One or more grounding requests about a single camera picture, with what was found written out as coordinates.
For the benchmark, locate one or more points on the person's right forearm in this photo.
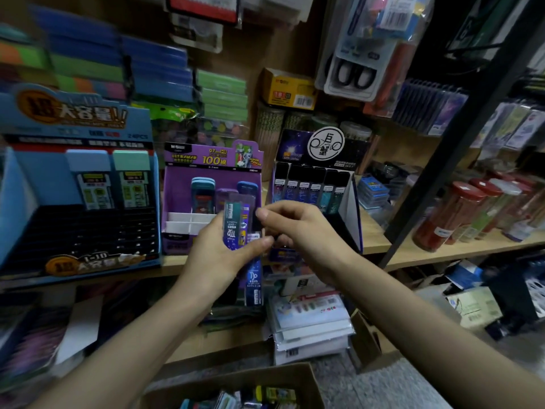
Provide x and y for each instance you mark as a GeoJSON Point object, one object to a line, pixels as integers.
{"type": "Point", "coordinates": [443, 336]}

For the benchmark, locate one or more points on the blue display box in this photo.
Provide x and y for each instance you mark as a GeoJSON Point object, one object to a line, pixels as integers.
{"type": "Point", "coordinates": [77, 234]}

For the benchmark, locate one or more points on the small open brown carton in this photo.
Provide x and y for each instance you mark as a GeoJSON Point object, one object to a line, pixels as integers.
{"type": "Point", "coordinates": [370, 341]}

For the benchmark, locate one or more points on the hanging white blister package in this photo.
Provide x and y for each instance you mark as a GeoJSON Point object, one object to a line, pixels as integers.
{"type": "Point", "coordinates": [353, 76]}

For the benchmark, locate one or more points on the black and white display box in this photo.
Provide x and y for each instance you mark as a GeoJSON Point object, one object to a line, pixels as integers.
{"type": "Point", "coordinates": [349, 225]}

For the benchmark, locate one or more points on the wooden shelf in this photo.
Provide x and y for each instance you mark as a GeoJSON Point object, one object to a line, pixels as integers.
{"type": "Point", "coordinates": [400, 251]}

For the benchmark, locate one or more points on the row of dark blue refills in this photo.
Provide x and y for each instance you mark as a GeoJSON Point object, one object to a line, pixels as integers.
{"type": "Point", "coordinates": [430, 106]}

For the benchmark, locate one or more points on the stack of multicoloured packets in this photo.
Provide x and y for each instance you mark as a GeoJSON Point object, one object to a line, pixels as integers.
{"type": "Point", "coordinates": [51, 68]}

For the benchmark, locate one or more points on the person's left hand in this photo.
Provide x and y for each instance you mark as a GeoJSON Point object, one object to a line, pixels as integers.
{"type": "Point", "coordinates": [209, 268]}

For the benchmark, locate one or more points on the stack of white packets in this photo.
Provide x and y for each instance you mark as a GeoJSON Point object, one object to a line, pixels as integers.
{"type": "Point", "coordinates": [311, 328]}

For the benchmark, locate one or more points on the black red hanging package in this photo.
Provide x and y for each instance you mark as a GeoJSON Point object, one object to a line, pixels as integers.
{"type": "Point", "coordinates": [204, 8]}

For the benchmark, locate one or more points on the red cylinder containers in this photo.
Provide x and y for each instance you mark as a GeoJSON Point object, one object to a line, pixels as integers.
{"type": "Point", "coordinates": [451, 213]}

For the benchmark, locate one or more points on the pile of pencil lead cases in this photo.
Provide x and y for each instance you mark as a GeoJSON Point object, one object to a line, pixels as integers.
{"type": "Point", "coordinates": [247, 398]}

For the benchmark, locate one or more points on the brown cardboard box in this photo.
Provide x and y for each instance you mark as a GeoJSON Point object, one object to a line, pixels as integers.
{"type": "Point", "coordinates": [230, 375]}

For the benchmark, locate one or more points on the stack of green packets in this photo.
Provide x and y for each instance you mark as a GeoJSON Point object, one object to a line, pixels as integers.
{"type": "Point", "coordinates": [221, 96]}

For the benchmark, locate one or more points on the purple display box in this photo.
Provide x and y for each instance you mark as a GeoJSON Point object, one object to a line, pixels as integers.
{"type": "Point", "coordinates": [179, 187]}

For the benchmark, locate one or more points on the stack of blue packets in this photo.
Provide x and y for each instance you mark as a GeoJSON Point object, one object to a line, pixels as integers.
{"type": "Point", "coordinates": [157, 72]}

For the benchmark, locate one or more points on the yellow carton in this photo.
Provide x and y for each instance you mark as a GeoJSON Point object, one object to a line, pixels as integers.
{"type": "Point", "coordinates": [288, 89]}

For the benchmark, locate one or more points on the person's left forearm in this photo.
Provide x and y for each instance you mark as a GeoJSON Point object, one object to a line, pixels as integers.
{"type": "Point", "coordinates": [119, 353]}

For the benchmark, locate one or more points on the person's right hand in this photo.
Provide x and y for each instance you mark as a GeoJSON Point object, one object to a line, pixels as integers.
{"type": "Point", "coordinates": [311, 238]}

